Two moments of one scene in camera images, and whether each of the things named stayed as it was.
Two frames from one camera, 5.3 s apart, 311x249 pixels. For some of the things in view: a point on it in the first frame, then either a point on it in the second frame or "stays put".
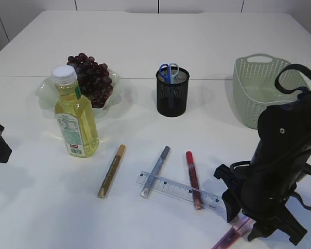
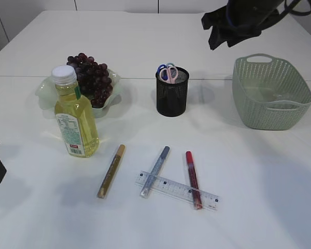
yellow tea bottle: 74,114 stays put
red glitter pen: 197,202 stays put
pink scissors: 241,226 -> 169,74
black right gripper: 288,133 -> 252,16
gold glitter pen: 103,189 stays put
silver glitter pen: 154,173 stays put
